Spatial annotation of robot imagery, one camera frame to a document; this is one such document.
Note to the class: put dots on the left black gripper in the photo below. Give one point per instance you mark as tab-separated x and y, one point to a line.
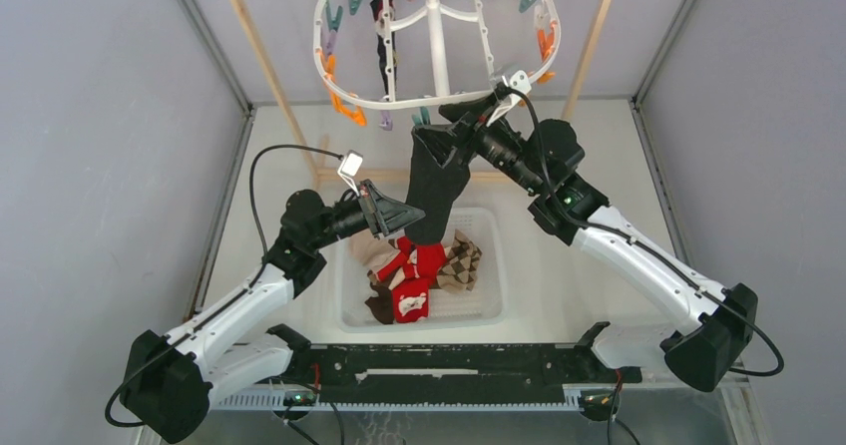
383	216

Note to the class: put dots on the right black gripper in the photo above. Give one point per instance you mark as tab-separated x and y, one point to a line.
442	141

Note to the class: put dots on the red sock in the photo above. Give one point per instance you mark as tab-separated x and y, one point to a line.
411	300
405	260

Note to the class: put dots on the brown striped sock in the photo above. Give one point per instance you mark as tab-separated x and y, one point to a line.
380	304

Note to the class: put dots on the argyle brown sock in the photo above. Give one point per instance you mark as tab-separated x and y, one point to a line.
459	273

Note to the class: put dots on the beige sock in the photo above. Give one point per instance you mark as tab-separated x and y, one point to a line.
370	250

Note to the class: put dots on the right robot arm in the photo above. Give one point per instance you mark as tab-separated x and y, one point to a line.
708	324

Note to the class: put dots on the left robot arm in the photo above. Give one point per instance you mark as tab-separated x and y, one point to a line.
172	380

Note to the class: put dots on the white oval clip hanger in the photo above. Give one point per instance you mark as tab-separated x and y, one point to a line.
448	51

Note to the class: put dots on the white plastic laundry basket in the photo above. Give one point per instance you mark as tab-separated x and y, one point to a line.
485	304

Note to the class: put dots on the santa pattern dark sock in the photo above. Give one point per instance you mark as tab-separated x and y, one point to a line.
383	11

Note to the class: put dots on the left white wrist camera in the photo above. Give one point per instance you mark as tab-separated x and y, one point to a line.
348	169

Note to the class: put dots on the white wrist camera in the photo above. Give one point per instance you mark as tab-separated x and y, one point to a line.
348	169
510	86

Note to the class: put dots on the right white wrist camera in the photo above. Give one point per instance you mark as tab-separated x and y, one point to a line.
510	86

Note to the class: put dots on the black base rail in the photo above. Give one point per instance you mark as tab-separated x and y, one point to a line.
450	374

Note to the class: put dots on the wooden drying rack frame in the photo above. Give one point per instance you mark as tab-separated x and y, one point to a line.
302	67

